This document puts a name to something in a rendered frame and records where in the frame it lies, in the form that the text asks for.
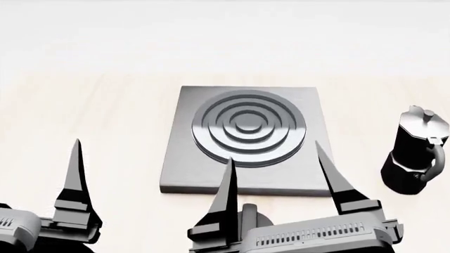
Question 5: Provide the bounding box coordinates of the grey gripper camera box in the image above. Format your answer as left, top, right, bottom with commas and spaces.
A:
0, 202, 42, 252
240, 213, 393, 253

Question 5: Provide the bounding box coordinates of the grey right gripper camera box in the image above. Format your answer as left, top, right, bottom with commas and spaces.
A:
240, 213, 393, 253

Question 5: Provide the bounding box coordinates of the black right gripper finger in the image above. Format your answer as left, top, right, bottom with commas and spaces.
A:
187, 156, 240, 240
314, 139, 384, 216

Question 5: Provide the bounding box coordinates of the grey left gripper camera box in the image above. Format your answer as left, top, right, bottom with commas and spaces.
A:
0, 202, 42, 252

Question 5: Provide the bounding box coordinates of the dark grey stove knob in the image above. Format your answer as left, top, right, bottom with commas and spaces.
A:
238, 202, 275, 234

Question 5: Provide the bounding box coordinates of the black moka pot silver lid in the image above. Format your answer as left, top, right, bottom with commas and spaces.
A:
380, 104, 450, 196

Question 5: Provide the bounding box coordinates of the grey square stove with burner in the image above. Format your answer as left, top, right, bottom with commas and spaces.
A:
159, 85, 334, 198

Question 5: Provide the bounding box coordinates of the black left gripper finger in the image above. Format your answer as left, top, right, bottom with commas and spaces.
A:
52, 138, 103, 231

